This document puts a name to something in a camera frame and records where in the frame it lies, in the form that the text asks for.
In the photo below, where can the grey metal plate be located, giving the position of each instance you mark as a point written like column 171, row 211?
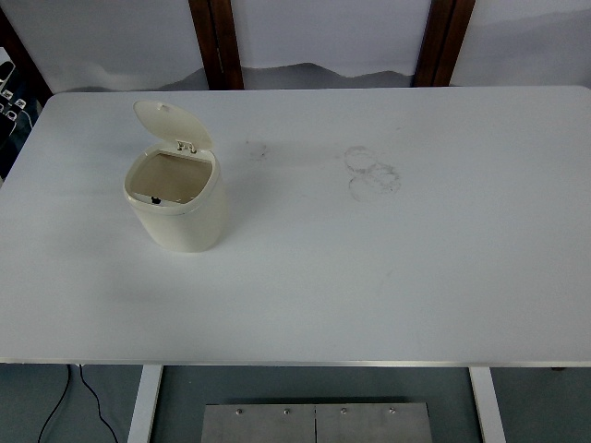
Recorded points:
column 374, row 427
column 258, row 427

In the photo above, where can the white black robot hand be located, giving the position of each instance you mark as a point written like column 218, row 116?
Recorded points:
column 9, row 99

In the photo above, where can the white metal table leg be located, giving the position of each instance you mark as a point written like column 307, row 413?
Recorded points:
column 488, row 406
column 144, row 406

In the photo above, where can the cream plastic flip-lid trash bin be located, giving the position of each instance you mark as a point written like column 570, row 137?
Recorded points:
column 184, row 226

